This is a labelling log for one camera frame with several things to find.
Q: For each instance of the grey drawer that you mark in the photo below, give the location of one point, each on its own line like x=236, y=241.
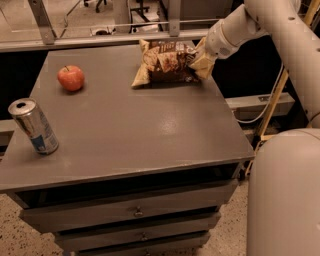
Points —
x=135, y=206
x=142, y=232
x=151, y=247

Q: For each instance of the silver blue drink can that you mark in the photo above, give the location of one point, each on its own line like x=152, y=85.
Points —
x=33, y=122

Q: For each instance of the middle grey drawer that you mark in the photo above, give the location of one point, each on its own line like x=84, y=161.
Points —
x=142, y=232

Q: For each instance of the brown chip bag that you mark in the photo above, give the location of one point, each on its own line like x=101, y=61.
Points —
x=165, y=61

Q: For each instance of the top grey drawer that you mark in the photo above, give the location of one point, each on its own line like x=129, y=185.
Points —
x=135, y=206

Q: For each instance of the grey drawer cabinet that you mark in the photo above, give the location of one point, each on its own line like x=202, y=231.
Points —
x=115, y=141

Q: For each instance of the grey wall duct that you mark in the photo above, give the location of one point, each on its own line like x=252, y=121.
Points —
x=247, y=108

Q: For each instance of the metal guard railing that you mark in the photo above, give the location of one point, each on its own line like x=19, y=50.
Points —
x=33, y=25

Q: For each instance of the red apple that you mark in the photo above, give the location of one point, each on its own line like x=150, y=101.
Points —
x=71, y=78

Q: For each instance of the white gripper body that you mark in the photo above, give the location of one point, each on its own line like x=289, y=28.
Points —
x=217, y=44

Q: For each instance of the bottom grey drawer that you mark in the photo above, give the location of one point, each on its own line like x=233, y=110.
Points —
x=151, y=247

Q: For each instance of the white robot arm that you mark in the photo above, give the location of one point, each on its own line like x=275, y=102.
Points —
x=284, y=185

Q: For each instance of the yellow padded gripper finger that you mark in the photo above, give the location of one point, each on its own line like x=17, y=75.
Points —
x=203, y=66
x=201, y=51

